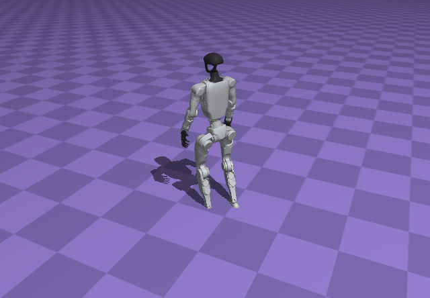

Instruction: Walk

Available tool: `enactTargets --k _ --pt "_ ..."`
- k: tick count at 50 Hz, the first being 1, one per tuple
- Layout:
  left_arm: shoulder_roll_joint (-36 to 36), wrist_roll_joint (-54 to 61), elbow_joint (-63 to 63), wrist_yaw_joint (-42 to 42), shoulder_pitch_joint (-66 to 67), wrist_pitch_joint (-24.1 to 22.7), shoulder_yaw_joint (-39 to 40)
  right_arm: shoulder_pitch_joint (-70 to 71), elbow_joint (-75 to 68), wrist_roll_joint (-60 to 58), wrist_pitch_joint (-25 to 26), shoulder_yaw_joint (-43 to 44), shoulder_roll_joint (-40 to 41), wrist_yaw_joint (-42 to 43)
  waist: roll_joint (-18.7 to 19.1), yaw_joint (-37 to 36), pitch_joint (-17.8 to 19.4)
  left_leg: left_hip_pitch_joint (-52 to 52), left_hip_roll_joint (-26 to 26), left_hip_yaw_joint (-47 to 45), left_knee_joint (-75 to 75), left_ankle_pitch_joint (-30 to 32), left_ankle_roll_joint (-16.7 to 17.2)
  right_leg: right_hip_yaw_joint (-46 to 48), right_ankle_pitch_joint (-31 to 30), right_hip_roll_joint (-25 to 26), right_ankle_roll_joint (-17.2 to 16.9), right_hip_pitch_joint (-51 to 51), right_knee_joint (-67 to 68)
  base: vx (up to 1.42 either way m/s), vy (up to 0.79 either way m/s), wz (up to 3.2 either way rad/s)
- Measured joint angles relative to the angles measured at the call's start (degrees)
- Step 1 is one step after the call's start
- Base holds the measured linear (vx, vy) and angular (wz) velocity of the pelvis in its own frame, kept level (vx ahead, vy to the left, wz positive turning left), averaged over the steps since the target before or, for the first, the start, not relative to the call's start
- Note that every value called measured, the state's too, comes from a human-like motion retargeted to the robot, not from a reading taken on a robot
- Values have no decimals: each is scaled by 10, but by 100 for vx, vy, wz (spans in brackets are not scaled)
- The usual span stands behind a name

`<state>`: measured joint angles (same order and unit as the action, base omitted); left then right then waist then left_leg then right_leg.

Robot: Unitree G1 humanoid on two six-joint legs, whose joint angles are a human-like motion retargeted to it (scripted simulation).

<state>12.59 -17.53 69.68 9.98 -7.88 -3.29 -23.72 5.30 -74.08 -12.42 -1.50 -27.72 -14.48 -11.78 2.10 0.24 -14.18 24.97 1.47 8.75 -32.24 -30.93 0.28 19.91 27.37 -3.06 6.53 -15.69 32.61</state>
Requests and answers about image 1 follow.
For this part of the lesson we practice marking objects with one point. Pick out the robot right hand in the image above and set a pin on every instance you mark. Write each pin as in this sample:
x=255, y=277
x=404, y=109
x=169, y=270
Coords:
x=227, y=122

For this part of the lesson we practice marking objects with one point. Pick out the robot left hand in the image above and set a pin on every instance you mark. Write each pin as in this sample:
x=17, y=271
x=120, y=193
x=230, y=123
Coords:
x=183, y=139

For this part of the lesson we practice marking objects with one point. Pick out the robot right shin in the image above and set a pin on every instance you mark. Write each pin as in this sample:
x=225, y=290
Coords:
x=231, y=182

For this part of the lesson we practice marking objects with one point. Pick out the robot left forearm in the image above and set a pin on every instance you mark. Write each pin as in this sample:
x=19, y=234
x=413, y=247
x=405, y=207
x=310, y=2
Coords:
x=187, y=122

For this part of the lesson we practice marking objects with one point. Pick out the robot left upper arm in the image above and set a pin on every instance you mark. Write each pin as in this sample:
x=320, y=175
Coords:
x=197, y=91

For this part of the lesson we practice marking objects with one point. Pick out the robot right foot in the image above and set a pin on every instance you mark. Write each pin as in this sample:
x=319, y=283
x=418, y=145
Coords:
x=235, y=204

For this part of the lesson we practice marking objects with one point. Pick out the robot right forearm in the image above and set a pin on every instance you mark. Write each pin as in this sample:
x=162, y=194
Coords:
x=229, y=112

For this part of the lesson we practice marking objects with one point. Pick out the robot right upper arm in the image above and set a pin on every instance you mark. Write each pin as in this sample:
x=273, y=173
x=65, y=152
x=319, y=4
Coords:
x=232, y=93

